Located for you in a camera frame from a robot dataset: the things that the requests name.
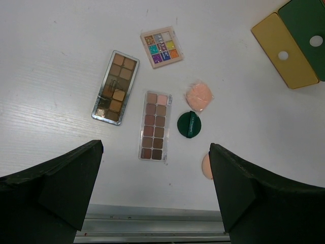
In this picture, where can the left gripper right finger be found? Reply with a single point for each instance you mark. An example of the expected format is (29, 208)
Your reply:
(259, 206)

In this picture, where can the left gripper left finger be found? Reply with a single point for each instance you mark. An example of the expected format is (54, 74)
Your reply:
(47, 203)

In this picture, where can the wrapped peach makeup sponge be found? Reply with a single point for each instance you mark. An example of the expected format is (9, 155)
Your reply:
(198, 96)

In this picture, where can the peach round puff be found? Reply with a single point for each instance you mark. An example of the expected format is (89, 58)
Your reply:
(206, 167)

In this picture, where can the dark green cushion puff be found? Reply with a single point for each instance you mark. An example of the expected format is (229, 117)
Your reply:
(189, 124)

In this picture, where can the pink-brown eyeshadow palette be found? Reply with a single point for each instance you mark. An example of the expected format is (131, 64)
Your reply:
(155, 126)

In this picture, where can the brown eyeshadow palette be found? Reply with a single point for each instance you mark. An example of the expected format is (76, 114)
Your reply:
(116, 88)

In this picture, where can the yellow drawer box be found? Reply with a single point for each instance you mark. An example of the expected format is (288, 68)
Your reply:
(285, 55)

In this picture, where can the colourful square eyeshadow palette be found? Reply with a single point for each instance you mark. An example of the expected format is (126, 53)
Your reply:
(162, 47)

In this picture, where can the green drawer box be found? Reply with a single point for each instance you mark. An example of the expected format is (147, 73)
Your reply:
(305, 19)

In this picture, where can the aluminium table rail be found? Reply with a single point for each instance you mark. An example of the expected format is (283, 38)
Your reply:
(126, 224)

